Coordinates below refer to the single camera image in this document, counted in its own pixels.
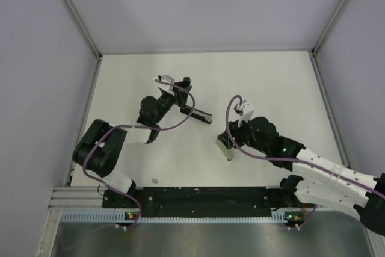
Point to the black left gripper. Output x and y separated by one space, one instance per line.
181 92

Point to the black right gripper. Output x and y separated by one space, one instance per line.
235 130

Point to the beige green stapler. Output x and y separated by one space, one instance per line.
225 151

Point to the black stapler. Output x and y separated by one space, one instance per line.
195 114

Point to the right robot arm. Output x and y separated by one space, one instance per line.
313 179

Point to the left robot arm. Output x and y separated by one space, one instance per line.
99 150

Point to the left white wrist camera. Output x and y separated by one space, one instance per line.
165 83

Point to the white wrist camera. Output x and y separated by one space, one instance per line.
165 83
245 111

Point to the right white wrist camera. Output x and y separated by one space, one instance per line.
245 111

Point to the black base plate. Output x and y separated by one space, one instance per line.
202 202

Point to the aluminium frame rail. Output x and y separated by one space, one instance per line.
82 28

